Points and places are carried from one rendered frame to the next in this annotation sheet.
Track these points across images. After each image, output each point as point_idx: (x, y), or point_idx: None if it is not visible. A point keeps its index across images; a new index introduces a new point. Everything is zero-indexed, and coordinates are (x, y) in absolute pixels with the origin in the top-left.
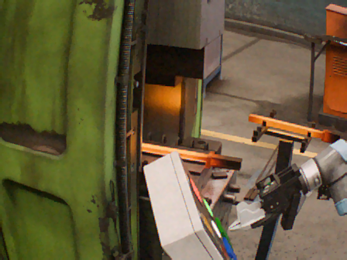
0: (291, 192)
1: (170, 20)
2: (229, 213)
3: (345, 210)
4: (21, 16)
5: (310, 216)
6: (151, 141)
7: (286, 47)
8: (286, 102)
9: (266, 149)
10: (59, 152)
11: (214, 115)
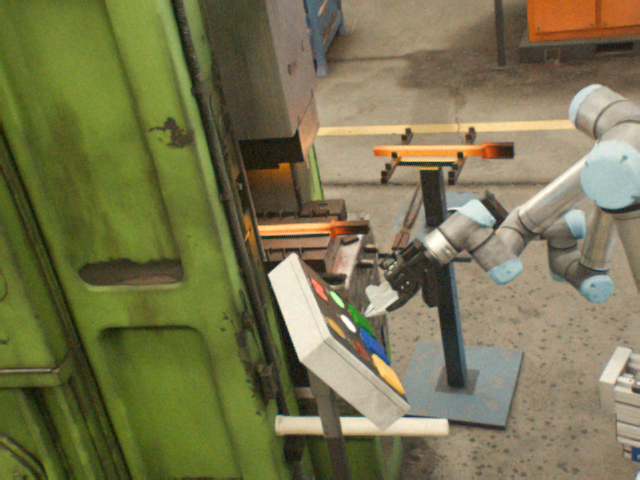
0: (421, 268)
1: (255, 110)
2: (377, 273)
3: (503, 280)
4: (65, 140)
5: None
6: (269, 220)
7: None
8: (458, 41)
9: (430, 136)
10: (176, 278)
11: (345, 100)
